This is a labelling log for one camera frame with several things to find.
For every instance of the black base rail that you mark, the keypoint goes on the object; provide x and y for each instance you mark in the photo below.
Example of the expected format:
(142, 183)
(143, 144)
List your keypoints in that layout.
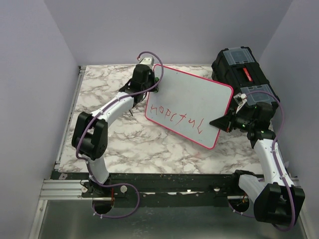
(159, 190)

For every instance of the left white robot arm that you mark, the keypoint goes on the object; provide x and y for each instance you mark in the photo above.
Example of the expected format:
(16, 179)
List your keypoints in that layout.
(90, 137)

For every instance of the pink framed whiteboard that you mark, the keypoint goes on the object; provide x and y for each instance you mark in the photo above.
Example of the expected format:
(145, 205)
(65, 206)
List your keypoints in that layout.
(186, 103)

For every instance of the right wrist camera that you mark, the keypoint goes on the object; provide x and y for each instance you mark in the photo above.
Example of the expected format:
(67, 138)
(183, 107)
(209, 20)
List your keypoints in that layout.
(241, 100)

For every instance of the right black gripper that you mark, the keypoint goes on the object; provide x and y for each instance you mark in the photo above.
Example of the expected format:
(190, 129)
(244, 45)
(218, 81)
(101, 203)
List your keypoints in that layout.
(226, 123)

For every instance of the aluminium side rail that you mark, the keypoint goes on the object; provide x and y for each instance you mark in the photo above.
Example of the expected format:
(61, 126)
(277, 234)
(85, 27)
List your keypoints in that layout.
(70, 114)

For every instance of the black plastic toolbox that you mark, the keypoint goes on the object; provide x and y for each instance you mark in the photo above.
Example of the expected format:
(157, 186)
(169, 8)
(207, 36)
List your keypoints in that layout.
(238, 68)

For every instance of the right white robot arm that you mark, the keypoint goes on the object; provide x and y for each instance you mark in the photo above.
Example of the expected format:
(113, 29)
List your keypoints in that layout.
(276, 199)

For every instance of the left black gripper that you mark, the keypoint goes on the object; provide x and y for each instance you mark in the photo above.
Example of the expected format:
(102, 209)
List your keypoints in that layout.
(152, 77)

